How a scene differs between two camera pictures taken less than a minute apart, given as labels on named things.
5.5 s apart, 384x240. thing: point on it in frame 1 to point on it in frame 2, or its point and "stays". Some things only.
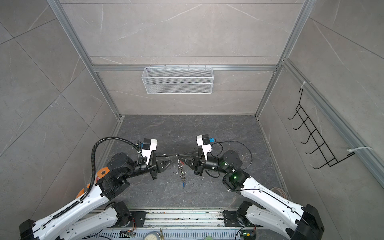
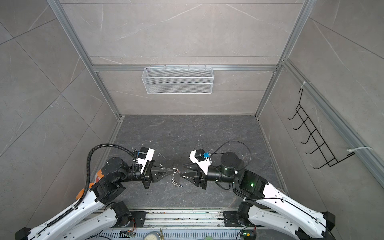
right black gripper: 198,167 to 197,176
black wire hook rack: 315,136 stays
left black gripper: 158,165 to 153,173
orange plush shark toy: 99,174 stays
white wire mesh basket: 177,80 stays
